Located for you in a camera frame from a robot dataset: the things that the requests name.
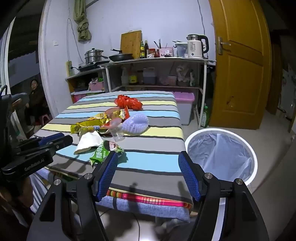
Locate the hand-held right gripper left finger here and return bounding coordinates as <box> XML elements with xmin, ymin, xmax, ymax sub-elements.
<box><xmin>26</xmin><ymin>151</ymin><xmax>119</xmax><ymax>241</ymax></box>

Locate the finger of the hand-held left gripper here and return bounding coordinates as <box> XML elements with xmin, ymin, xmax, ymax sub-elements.
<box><xmin>17</xmin><ymin>133</ymin><xmax>65</xmax><ymax>151</ymax></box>
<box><xmin>14</xmin><ymin>135</ymin><xmax>73</xmax><ymax>156</ymax></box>

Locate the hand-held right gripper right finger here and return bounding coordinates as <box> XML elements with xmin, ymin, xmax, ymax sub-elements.
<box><xmin>178</xmin><ymin>151</ymin><xmax>270</xmax><ymax>241</ymax></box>

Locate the green snack packet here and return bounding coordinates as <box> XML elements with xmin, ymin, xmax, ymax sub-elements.
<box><xmin>90</xmin><ymin>140</ymin><xmax>125</xmax><ymax>167</ymax></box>

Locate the white paper wrapper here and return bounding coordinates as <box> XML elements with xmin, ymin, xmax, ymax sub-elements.
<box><xmin>74</xmin><ymin>131</ymin><xmax>104</xmax><ymax>155</ymax></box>

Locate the long yellow snack wrapper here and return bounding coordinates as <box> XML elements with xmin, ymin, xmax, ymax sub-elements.
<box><xmin>70</xmin><ymin>117</ymin><xmax>111</xmax><ymax>135</ymax></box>

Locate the clear bin liner bag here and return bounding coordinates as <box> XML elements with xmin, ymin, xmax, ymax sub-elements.
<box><xmin>187</xmin><ymin>133</ymin><xmax>252</xmax><ymax>179</ymax></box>

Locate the clear plastic cup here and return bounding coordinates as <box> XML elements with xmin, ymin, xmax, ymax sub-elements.
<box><xmin>110</xmin><ymin>126</ymin><xmax>125</xmax><ymax>142</ymax></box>

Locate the gold foil wrapper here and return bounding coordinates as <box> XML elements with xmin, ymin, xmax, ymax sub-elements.
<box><xmin>87</xmin><ymin>112</ymin><xmax>107</xmax><ymax>121</ymax></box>

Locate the lavender plastic scrubber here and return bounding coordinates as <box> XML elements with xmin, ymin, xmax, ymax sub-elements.
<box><xmin>120</xmin><ymin>113</ymin><xmax>149</xmax><ymax>135</ymax></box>

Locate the white round trash bin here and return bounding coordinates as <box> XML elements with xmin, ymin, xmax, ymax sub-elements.
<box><xmin>184</xmin><ymin>129</ymin><xmax>258</xmax><ymax>232</ymax></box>

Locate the red plastic bag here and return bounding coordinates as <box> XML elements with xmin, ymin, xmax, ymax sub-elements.
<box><xmin>114</xmin><ymin>95</ymin><xmax>142</xmax><ymax>110</ymax></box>

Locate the person's left forearm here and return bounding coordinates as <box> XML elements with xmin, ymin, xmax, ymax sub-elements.
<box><xmin>0</xmin><ymin>176</ymin><xmax>35</xmax><ymax>241</ymax></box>

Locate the red plastic stool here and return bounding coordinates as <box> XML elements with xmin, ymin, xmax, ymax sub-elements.
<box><xmin>35</xmin><ymin>113</ymin><xmax>51</xmax><ymax>126</ymax></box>

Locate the colourful striped mat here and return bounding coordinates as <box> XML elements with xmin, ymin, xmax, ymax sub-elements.
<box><xmin>106</xmin><ymin>189</ymin><xmax>193</xmax><ymax>210</ymax></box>

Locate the blue grey blanket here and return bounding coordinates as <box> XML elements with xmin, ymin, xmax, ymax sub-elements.
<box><xmin>96</xmin><ymin>197</ymin><xmax>191</xmax><ymax>224</ymax></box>

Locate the striped bed sheet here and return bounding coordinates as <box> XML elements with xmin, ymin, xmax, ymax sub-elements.
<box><xmin>30</xmin><ymin>91</ymin><xmax>193</xmax><ymax>202</ymax></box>

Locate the green plastic bottle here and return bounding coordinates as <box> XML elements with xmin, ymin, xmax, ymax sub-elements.
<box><xmin>200</xmin><ymin>106</ymin><xmax>210</xmax><ymax>128</ymax></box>

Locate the pink woven basket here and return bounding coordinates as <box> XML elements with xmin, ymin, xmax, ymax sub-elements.
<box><xmin>89</xmin><ymin>81</ymin><xmax>105</xmax><ymax>91</ymax></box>

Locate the low kitchen rack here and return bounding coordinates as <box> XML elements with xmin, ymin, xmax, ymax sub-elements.
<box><xmin>65</xmin><ymin>67</ymin><xmax>109</xmax><ymax>103</ymax></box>

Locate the pink lid storage box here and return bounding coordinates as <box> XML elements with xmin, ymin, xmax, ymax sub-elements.
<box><xmin>172</xmin><ymin>91</ymin><xmax>195</xmax><ymax>126</ymax></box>

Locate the black induction cooker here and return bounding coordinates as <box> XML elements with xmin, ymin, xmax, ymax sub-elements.
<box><xmin>77</xmin><ymin>61</ymin><xmax>110</xmax><ymax>72</ymax></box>

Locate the white plastic bottle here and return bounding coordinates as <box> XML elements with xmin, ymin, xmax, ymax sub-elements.
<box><xmin>121</xmin><ymin>67</ymin><xmax>129</xmax><ymax>85</ymax></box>

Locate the stainless steamer pot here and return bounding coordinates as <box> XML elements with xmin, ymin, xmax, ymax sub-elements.
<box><xmin>84</xmin><ymin>48</ymin><xmax>109</xmax><ymax>65</ymax></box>

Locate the bundle of plastic bags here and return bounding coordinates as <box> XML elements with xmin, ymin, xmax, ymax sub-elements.
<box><xmin>176</xmin><ymin>65</ymin><xmax>196</xmax><ymax>87</ymax></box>

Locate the black frying pan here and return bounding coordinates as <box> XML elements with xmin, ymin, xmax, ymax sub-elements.
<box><xmin>109</xmin><ymin>49</ymin><xmax>134</xmax><ymax>62</ymax></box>

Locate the blue plastic jug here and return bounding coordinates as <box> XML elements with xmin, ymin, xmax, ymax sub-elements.
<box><xmin>143</xmin><ymin>67</ymin><xmax>156</xmax><ymax>85</ymax></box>

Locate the yellow wooden door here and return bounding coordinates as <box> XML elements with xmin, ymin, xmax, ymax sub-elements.
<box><xmin>208</xmin><ymin>0</ymin><xmax>272</xmax><ymax>130</ymax></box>

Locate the green hanging cloth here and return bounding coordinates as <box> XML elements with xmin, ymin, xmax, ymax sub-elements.
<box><xmin>73</xmin><ymin>0</ymin><xmax>92</xmax><ymax>42</ymax></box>

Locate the tall metal kitchen rack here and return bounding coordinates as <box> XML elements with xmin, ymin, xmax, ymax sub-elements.
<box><xmin>102</xmin><ymin>57</ymin><xmax>216</xmax><ymax>129</ymax></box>

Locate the wooden cutting board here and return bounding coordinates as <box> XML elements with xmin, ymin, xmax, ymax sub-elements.
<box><xmin>120</xmin><ymin>31</ymin><xmax>142</xmax><ymax>58</ymax></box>

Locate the pink utensil holder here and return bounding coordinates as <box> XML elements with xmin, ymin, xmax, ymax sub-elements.
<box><xmin>157</xmin><ymin>46</ymin><xmax>174</xmax><ymax>57</ymax></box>

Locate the clear plastic container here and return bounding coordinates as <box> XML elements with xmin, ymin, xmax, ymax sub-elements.
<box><xmin>174</xmin><ymin>42</ymin><xmax>189</xmax><ymax>57</ymax></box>

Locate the white electric kettle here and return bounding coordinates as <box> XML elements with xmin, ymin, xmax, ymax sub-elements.
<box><xmin>187</xmin><ymin>34</ymin><xmax>209</xmax><ymax>58</ymax></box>

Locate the metal door handle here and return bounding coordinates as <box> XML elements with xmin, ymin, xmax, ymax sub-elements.
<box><xmin>217</xmin><ymin>37</ymin><xmax>232</xmax><ymax>55</ymax></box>

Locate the black power cable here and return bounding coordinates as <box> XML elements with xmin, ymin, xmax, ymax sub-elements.
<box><xmin>198</xmin><ymin>0</ymin><xmax>206</xmax><ymax>35</ymax></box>

